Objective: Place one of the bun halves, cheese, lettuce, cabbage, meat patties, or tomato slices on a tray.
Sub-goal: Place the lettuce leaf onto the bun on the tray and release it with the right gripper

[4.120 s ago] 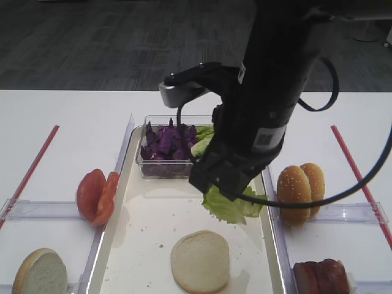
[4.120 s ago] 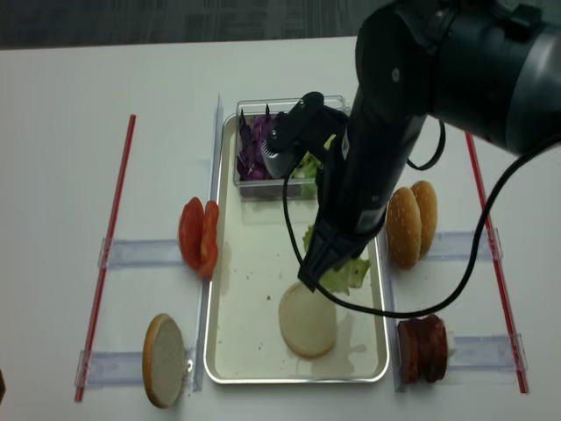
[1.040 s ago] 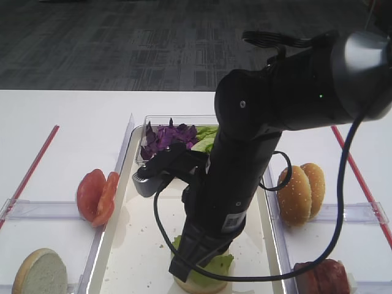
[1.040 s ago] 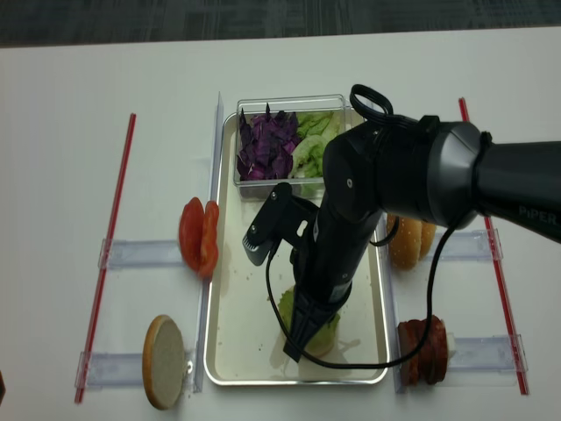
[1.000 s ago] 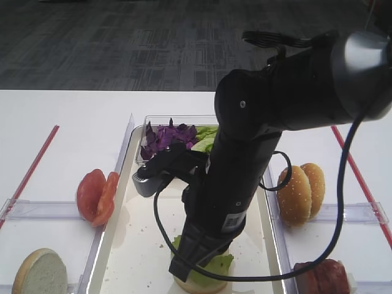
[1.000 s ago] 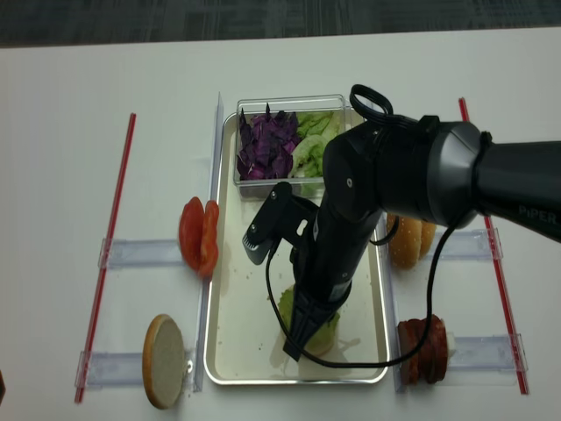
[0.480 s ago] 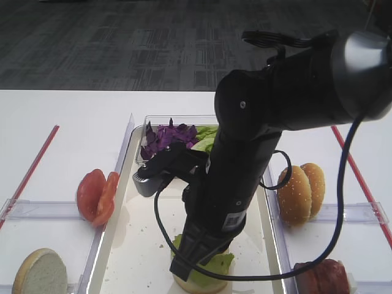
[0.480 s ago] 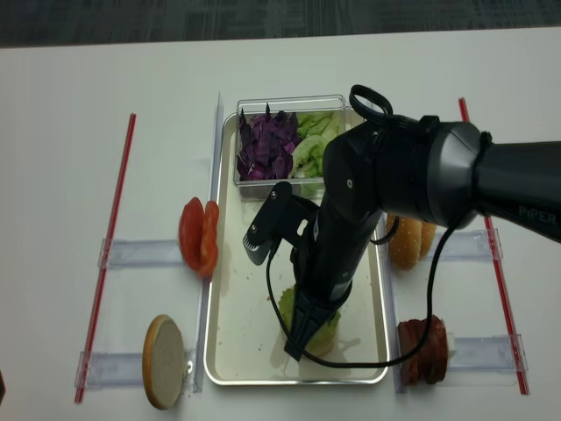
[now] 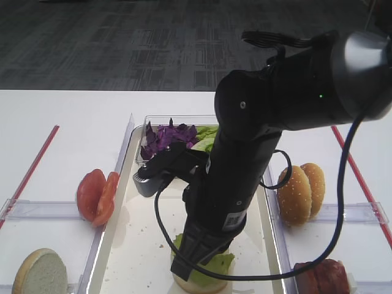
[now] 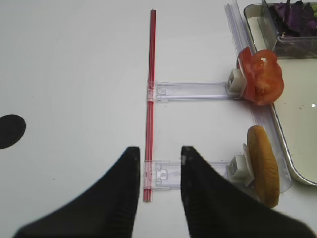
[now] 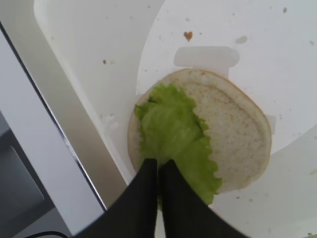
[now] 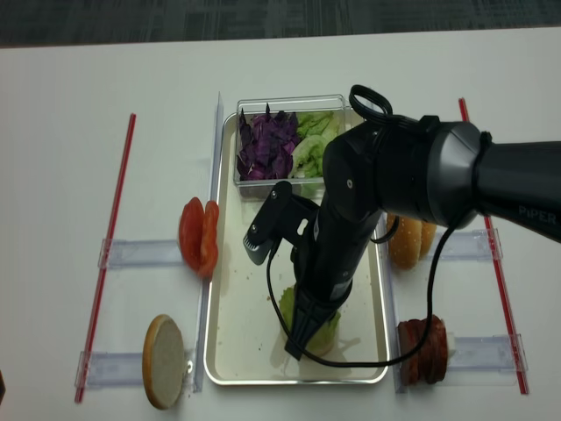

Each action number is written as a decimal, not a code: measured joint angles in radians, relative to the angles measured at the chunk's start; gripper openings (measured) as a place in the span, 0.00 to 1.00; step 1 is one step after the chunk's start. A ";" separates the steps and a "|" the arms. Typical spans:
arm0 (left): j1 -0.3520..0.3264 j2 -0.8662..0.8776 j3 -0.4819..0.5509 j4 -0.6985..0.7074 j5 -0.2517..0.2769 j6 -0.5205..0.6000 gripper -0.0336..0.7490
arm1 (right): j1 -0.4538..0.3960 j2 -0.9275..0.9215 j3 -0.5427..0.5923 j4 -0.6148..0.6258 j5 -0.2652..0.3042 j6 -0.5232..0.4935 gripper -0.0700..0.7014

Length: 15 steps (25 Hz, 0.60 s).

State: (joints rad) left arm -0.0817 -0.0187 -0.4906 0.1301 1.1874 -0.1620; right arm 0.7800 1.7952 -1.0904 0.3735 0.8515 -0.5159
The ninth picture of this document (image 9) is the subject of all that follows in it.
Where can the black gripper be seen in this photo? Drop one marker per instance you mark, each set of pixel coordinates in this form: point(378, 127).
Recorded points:
point(220, 198)

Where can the green lettuce leaf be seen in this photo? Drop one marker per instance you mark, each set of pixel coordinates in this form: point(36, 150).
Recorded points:
point(220, 264)

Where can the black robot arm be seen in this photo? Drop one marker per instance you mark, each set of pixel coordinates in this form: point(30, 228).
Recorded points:
point(322, 81)

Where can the inner tomato slice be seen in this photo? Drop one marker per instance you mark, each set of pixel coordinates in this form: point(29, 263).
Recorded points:
point(106, 202)

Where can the tomato slice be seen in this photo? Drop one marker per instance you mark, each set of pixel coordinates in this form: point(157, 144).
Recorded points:
point(106, 202)
point(88, 193)

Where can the green lettuce pile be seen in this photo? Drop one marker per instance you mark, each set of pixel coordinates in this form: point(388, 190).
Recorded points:
point(205, 138)

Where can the meat patty stack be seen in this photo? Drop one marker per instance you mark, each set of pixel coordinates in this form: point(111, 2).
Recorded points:
point(328, 277)

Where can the outer tomato slice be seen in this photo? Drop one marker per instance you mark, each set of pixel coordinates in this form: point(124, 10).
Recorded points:
point(88, 193)

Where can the bun bottom on tray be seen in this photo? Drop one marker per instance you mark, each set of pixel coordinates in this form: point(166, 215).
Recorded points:
point(198, 286)

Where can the metal tray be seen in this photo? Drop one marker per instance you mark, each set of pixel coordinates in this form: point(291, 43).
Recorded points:
point(134, 256)

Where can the right clear long divider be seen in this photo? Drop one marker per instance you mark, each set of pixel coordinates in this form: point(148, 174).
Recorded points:
point(278, 229)

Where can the front sesame bun top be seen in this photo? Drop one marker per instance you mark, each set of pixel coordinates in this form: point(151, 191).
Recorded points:
point(295, 198)

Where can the sesame bun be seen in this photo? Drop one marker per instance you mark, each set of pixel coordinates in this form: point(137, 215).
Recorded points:
point(316, 180)
point(295, 198)

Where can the purple cabbage leaves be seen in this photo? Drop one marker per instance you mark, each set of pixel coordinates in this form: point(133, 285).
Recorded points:
point(164, 136)

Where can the clear plastic container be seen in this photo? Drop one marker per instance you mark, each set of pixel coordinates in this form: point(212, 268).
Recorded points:
point(197, 120)

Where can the rear sesame bun top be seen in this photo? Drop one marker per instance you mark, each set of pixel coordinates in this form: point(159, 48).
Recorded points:
point(316, 180)

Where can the white pusher block right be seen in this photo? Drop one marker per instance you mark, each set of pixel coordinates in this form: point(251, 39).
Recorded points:
point(352, 283)

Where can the upright bun bottom half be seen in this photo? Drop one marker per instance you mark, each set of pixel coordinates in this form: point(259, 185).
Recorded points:
point(42, 271)

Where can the right red rod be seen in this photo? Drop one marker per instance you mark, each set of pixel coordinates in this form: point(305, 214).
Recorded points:
point(369, 197)

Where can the red rod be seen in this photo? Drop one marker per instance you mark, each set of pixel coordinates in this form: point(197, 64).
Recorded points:
point(369, 197)
point(33, 165)

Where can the left red rod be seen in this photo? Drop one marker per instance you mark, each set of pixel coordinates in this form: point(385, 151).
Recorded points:
point(33, 165)

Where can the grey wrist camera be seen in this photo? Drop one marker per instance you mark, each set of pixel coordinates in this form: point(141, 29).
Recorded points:
point(176, 161)

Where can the clear rail by bun half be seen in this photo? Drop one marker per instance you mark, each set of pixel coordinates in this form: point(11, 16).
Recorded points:
point(73, 288)

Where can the clear rail by buns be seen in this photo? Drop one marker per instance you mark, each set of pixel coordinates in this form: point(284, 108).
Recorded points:
point(357, 213)

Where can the clear rail by patties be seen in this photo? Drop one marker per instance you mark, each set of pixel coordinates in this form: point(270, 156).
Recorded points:
point(374, 287)

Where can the clear rail by tomato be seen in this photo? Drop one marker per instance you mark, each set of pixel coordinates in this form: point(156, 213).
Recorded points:
point(15, 209)

